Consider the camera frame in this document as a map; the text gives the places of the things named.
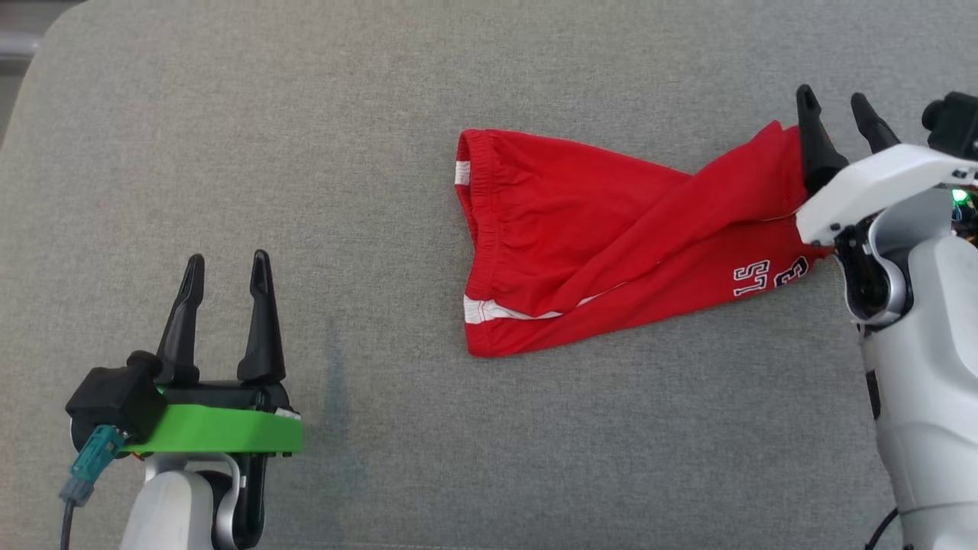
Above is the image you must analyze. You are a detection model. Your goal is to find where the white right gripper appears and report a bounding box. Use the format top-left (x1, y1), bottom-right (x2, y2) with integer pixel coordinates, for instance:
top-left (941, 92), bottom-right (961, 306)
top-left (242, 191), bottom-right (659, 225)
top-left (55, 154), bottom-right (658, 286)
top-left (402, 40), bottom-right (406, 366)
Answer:
top-left (795, 84), bottom-right (978, 247)

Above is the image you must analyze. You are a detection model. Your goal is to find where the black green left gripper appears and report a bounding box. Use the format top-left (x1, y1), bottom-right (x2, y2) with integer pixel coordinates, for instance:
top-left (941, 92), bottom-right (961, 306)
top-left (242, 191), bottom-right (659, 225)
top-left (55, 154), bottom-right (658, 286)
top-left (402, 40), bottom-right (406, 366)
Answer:
top-left (122, 249), bottom-right (304, 459)

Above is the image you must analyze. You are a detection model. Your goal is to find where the red garment with black lettering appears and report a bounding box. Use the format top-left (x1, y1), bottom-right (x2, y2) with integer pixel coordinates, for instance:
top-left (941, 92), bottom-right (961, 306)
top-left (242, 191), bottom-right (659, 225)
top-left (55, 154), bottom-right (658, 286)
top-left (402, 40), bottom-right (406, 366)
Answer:
top-left (455, 120), bottom-right (834, 358)

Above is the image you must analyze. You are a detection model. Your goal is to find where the teal connector camera cable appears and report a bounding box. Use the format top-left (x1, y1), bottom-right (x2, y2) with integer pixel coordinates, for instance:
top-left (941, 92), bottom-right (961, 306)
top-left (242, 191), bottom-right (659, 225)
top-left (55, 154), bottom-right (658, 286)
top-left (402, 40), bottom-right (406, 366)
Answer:
top-left (60, 425), bottom-right (127, 550)

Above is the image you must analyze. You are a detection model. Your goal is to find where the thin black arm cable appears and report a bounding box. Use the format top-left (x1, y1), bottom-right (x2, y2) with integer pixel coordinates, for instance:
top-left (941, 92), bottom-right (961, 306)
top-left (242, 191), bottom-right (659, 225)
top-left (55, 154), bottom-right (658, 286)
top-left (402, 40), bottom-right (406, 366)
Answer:
top-left (866, 506), bottom-right (901, 550)

